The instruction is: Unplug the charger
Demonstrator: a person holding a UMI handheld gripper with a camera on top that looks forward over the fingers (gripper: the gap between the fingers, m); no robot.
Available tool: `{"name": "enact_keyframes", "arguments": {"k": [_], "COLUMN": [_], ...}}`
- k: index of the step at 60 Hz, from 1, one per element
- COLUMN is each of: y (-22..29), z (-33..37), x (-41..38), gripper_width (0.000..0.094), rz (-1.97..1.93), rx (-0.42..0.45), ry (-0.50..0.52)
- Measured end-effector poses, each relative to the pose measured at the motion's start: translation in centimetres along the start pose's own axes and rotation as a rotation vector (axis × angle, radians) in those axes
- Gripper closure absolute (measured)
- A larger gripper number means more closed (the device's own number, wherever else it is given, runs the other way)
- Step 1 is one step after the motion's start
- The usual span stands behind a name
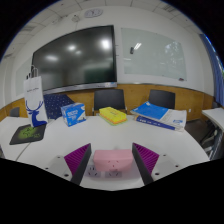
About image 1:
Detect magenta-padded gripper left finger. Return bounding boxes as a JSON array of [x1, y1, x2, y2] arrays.
[[41, 143, 92, 186]]

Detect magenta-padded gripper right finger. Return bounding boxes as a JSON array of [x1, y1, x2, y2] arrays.
[[131, 142, 184, 186]]

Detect pink charger block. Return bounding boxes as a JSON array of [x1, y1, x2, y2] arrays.
[[92, 148, 134, 173]]

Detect white power strip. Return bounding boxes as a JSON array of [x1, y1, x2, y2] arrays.
[[85, 162, 141, 180]]

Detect blue tissue box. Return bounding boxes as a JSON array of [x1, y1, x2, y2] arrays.
[[60, 102, 87, 128]]

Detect blue notebook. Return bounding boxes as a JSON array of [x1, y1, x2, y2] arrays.
[[130, 101, 170, 123]]

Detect white and blue book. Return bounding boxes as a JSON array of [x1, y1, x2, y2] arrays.
[[133, 108, 188, 133]]

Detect yellow box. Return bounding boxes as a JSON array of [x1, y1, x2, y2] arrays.
[[98, 106, 128, 126]]

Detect black mouse pad green print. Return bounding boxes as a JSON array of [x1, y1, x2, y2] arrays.
[[9, 123, 47, 146]]

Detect blue dotted armchair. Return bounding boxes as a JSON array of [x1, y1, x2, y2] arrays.
[[43, 93, 75, 120]]

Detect black chair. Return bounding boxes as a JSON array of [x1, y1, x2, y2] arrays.
[[148, 88, 177, 110], [93, 88, 127, 116]]

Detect white paper bag blue deer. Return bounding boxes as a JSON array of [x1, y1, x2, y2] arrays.
[[23, 65, 49, 128]]

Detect dark grey chair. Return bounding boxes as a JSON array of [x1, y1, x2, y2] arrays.
[[9, 106, 21, 118]]

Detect white side table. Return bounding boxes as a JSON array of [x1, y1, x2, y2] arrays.
[[200, 107, 224, 161]]

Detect small glass whiteboard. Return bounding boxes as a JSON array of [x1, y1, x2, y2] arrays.
[[14, 56, 34, 96]]

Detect large glass whiteboard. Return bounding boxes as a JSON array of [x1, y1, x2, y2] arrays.
[[120, 27, 188, 82]]

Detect blue curtain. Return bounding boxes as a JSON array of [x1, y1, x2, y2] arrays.
[[199, 33, 224, 108]]

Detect large black wall screen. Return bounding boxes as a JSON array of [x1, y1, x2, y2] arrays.
[[31, 25, 118, 95]]

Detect round wall clock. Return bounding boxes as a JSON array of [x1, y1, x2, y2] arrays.
[[83, 8, 104, 19]]

